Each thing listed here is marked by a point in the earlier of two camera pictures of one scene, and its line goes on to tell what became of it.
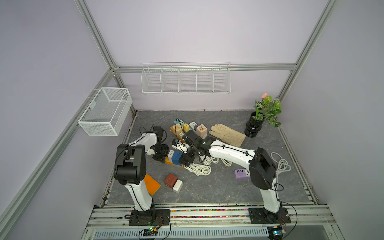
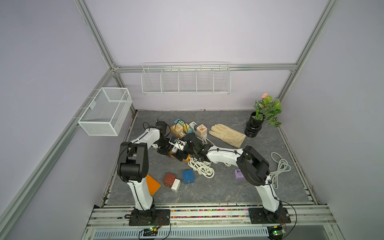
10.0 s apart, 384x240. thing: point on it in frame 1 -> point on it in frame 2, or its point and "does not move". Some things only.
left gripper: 160,158 -> 162,151
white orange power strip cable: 204,168 does not move
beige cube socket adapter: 177,129 does not move
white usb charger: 178,186 does not move
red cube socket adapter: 170,180 does not move
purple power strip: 242,174 does not move
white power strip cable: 281,164 does not move
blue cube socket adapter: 177,155 -> 188,177
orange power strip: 167,161 -> 180,155
